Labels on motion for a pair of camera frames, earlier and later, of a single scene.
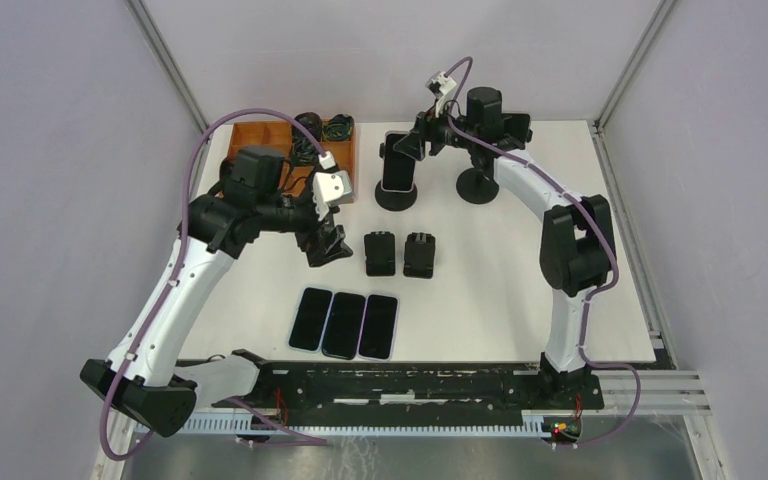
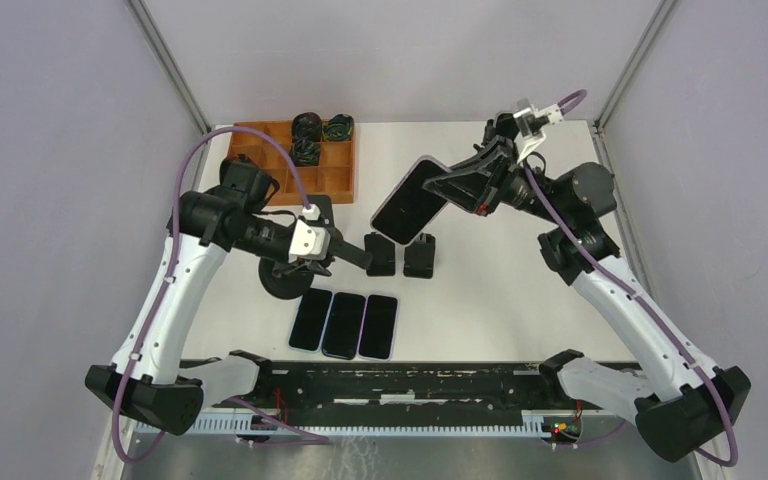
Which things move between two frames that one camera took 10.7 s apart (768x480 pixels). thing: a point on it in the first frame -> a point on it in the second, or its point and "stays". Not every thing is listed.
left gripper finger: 317,252 -> 353,254
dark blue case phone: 343,327 stays
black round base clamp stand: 393,200 -> 293,279
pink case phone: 398,172 -> 410,210
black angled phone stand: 379,249 stays
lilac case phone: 377,329 stays
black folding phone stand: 419,255 stays
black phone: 307,332 stays
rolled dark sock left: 311,121 stays
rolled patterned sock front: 304,152 stays
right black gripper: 428,125 -> 479,185
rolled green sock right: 338,128 stays
